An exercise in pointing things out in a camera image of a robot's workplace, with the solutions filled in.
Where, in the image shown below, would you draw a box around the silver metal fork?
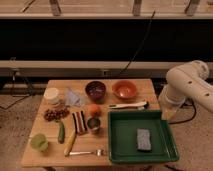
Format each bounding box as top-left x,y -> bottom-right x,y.
69,149 -> 104,156

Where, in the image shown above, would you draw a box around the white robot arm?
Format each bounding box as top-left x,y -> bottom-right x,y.
158,60 -> 213,120

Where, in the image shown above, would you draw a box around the orange red bowl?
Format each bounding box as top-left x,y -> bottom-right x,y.
112,80 -> 137,100

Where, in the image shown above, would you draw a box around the dark maroon bowl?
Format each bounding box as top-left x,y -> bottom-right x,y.
85,81 -> 106,101

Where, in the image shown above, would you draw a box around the grey blue sponge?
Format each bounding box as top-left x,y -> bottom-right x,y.
137,129 -> 151,151

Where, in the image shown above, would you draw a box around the green plastic tray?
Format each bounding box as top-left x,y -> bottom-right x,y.
108,110 -> 179,164

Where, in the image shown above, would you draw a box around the orange fruit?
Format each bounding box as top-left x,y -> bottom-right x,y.
88,104 -> 101,117

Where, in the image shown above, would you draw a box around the small metal cup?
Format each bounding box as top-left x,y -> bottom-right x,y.
87,117 -> 101,134

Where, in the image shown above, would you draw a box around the light blue cloth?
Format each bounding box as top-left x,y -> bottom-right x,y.
65,88 -> 85,107

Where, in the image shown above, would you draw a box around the wooden table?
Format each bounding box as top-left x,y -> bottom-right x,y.
21,79 -> 160,168

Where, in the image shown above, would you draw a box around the green cucumber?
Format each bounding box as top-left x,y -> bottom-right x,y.
58,121 -> 65,144

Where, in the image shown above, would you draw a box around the white lidded jar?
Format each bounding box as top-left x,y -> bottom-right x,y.
44,88 -> 61,106

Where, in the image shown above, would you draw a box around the bunch of red grapes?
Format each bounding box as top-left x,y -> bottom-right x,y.
44,108 -> 69,122

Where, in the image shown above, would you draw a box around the green plastic cup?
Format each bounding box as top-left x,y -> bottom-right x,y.
30,134 -> 48,152

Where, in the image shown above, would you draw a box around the black floor cable right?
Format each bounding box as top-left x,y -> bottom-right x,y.
168,99 -> 198,126

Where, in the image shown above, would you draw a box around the black floor cable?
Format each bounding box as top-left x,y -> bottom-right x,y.
168,99 -> 198,126
0,68 -> 36,111

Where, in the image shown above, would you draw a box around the white handled knife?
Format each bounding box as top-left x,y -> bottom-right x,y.
108,101 -> 149,109

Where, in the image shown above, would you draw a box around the black hanging cable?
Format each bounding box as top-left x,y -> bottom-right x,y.
117,9 -> 157,76

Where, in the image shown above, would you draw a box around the black floor cable left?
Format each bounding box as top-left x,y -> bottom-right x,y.
0,68 -> 36,111

